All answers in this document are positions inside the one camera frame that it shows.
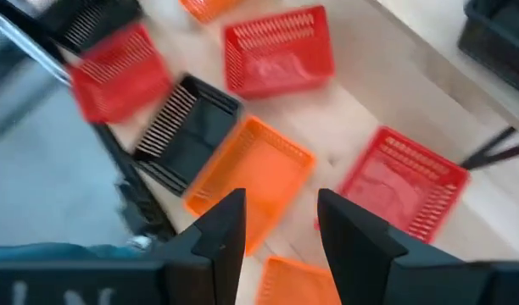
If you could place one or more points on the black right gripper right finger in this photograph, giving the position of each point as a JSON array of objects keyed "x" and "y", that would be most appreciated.
[{"x": 357, "y": 254}]

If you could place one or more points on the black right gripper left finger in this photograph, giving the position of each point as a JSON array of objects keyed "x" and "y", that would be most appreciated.
[{"x": 217, "y": 254}]

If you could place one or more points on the orange plastic basket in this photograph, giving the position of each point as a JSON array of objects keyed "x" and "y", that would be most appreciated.
[
  {"x": 293, "y": 284},
  {"x": 259, "y": 178},
  {"x": 208, "y": 6}
]

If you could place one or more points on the red plastic basket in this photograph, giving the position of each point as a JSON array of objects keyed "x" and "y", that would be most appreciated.
[
  {"x": 119, "y": 80},
  {"x": 280, "y": 63},
  {"x": 395, "y": 186}
]

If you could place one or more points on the black plastic basket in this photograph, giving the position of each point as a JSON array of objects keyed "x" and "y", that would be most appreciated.
[
  {"x": 90, "y": 21},
  {"x": 497, "y": 42},
  {"x": 196, "y": 131}
]

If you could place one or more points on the wooden shelf with black legs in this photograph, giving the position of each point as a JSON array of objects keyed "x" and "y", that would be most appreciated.
[{"x": 437, "y": 25}]

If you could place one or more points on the black aluminium table frame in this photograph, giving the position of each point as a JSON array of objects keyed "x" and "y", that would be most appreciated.
[{"x": 111, "y": 146}]

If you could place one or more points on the black stand frame beam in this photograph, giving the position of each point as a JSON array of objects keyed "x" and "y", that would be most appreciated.
[{"x": 26, "y": 42}]

